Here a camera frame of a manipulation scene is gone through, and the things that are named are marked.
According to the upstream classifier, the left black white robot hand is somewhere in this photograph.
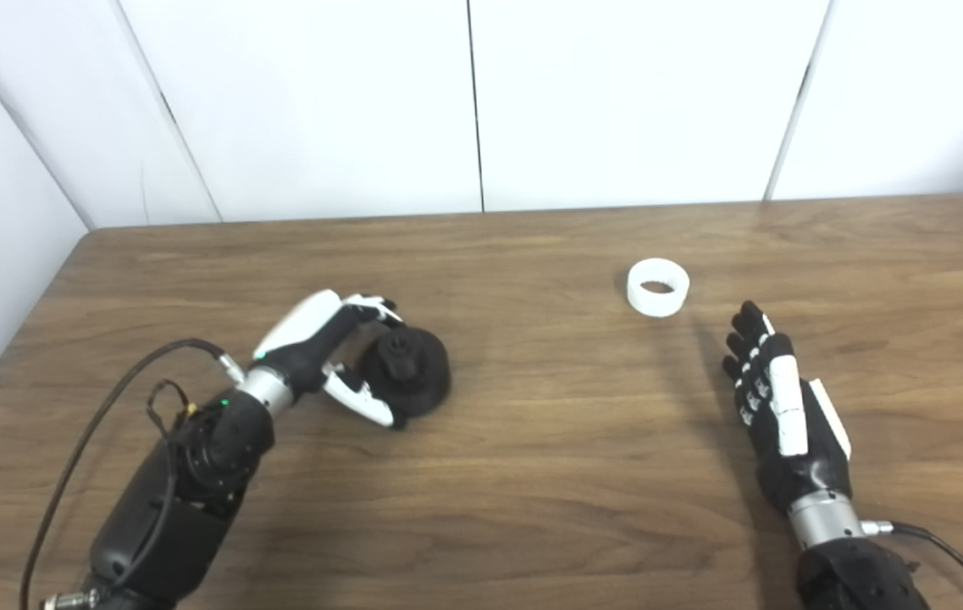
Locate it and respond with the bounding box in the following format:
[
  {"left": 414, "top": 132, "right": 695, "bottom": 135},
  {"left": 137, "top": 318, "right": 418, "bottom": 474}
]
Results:
[{"left": 252, "top": 290, "right": 408, "bottom": 431}]

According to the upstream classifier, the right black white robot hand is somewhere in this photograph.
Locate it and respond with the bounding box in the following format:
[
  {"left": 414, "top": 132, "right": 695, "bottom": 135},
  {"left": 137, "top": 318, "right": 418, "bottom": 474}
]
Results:
[{"left": 722, "top": 301, "right": 853, "bottom": 514}]

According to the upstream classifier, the round black part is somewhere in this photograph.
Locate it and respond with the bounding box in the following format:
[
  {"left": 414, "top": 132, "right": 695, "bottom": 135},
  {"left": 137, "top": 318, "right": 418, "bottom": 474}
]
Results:
[{"left": 360, "top": 327, "right": 451, "bottom": 418}]

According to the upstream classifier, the white toothed ring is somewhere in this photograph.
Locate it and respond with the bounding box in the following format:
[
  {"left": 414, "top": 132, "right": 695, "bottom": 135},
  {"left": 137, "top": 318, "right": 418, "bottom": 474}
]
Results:
[{"left": 626, "top": 258, "right": 691, "bottom": 319}]

